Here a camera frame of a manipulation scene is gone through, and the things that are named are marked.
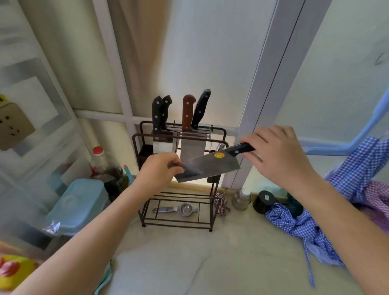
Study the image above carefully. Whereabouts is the person's right hand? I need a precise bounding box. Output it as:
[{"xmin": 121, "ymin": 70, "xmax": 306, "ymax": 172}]
[{"xmin": 239, "ymin": 125, "xmax": 321, "ymax": 192}]

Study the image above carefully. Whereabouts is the person's left hand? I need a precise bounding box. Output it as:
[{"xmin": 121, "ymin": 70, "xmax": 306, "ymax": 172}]
[{"xmin": 133, "ymin": 152, "xmax": 185, "ymax": 199}]

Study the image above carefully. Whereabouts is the black-handled cleaver with yellow sticker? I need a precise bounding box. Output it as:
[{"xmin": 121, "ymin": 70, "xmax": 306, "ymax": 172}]
[{"xmin": 174, "ymin": 142, "xmax": 256, "ymax": 183}]

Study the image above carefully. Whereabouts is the person's left forearm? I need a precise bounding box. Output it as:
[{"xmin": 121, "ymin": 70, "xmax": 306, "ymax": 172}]
[{"xmin": 12, "ymin": 179, "xmax": 154, "ymax": 295}]

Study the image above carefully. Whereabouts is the person's right forearm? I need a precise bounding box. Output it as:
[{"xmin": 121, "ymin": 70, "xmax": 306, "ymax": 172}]
[{"xmin": 287, "ymin": 173, "xmax": 389, "ymax": 295}]

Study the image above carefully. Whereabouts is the small clear glass jar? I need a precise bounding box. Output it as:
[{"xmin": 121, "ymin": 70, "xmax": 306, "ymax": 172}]
[{"xmin": 231, "ymin": 188, "xmax": 252, "ymax": 212}]

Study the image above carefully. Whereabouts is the metal lemon squeezer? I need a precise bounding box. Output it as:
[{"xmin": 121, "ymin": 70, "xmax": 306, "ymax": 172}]
[{"xmin": 152, "ymin": 203, "xmax": 199, "ymax": 217}]

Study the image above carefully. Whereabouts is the black round jar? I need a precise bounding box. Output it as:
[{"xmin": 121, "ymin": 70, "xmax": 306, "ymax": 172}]
[{"xmin": 252, "ymin": 190, "xmax": 277, "ymax": 214}]

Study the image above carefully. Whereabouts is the dark metal knife rack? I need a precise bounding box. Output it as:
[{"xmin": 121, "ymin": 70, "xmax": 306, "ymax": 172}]
[{"xmin": 132, "ymin": 120, "xmax": 230, "ymax": 233}]

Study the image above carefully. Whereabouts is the small checkered cloth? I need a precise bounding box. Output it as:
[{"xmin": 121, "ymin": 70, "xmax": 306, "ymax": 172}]
[{"xmin": 213, "ymin": 191, "xmax": 231, "ymax": 217}]

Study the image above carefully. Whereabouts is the dark green jar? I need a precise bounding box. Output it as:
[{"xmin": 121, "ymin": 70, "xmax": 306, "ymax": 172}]
[{"xmin": 286, "ymin": 193, "xmax": 304, "ymax": 220}]

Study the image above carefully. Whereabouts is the dark bottle with red cap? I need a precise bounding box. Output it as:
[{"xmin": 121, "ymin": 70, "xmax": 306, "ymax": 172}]
[{"xmin": 89, "ymin": 146, "xmax": 130, "ymax": 202}]

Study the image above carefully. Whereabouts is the blue checkered cloth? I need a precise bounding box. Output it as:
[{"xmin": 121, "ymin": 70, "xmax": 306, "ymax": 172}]
[{"xmin": 265, "ymin": 136, "xmax": 389, "ymax": 289}]

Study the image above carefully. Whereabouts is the light blue plastic container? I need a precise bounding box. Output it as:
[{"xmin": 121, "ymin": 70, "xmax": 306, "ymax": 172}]
[{"xmin": 45, "ymin": 178, "xmax": 112, "ymax": 237}]

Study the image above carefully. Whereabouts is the purple checkered cloth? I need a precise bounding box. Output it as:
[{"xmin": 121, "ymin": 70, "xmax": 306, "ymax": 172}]
[{"xmin": 352, "ymin": 180, "xmax": 389, "ymax": 235}]

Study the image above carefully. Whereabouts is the teal cloth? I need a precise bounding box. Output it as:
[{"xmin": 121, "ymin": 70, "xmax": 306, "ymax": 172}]
[{"xmin": 94, "ymin": 261, "xmax": 113, "ymax": 295}]

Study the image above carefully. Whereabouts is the clear plastic wrapper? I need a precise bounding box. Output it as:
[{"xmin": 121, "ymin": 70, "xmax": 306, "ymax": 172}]
[{"xmin": 42, "ymin": 220, "xmax": 62, "ymax": 236}]

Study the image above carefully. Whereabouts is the yellow and red packet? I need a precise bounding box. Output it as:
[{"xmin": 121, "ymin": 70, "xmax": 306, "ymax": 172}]
[{"xmin": 0, "ymin": 254, "xmax": 39, "ymax": 293}]

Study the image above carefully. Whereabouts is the brown-handled cleaver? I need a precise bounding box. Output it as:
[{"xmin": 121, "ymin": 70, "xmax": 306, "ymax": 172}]
[{"xmin": 179, "ymin": 94, "xmax": 208, "ymax": 163}]

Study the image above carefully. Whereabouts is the blue and red tool handle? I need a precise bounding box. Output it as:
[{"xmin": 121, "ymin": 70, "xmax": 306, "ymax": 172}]
[{"xmin": 123, "ymin": 165, "xmax": 134, "ymax": 186}]

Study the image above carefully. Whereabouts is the black-handled kitchen knife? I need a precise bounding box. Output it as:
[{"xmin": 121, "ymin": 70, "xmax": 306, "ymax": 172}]
[{"xmin": 161, "ymin": 95, "xmax": 178, "ymax": 152}]

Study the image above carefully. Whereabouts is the black-handled slim knife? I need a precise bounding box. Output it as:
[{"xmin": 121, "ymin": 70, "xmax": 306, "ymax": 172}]
[{"xmin": 190, "ymin": 89, "xmax": 212, "ymax": 130}]

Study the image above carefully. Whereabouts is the white window frame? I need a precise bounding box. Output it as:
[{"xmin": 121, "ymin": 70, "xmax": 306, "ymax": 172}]
[{"xmin": 73, "ymin": 0, "xmax": 333, "ymax": 190}]

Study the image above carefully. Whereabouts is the light blue plastic frame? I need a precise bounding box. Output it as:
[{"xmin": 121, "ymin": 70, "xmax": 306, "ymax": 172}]
[{"xmin": 299, "ymin": 88, "xmax": 389, "ymax": 157}]

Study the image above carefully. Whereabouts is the beige wall socket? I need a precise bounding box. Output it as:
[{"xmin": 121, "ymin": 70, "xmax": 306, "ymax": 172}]
[{"xmin": 0, "ymin": 102, "xmax": 36, "ymax": 151}]

